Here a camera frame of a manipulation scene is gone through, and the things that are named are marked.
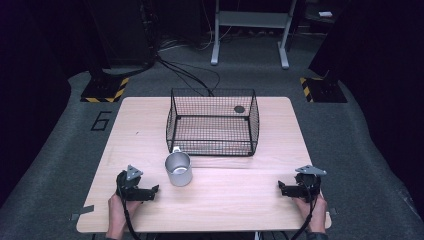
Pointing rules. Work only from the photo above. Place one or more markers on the grey tape strip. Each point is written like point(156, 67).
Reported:
point(82, 212)

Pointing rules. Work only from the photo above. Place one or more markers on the black cabinet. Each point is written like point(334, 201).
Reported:
point(120, 31)

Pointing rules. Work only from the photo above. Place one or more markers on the person's right hand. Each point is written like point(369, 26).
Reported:
point(316, 215)

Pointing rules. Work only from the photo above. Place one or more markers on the person's left hand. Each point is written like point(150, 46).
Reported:
point(117, 213)

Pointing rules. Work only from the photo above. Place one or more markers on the silver metal cup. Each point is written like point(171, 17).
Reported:
point(178, 169)

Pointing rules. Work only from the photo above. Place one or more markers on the dark round disc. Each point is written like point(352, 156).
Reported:
point(239, 109)

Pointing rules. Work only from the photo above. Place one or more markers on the white metal stand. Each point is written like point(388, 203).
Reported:
point(253, 20)

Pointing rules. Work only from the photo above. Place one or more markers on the black striped stand base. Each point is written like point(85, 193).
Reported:
point(323, 90)
point(106, 90)

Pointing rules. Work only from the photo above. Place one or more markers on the small white box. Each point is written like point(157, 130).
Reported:
point(325, 14)

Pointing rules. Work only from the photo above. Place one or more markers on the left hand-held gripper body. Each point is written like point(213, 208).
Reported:
point(128, 182)

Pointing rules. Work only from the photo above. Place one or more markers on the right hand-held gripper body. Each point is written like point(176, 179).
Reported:
point(308, 182)

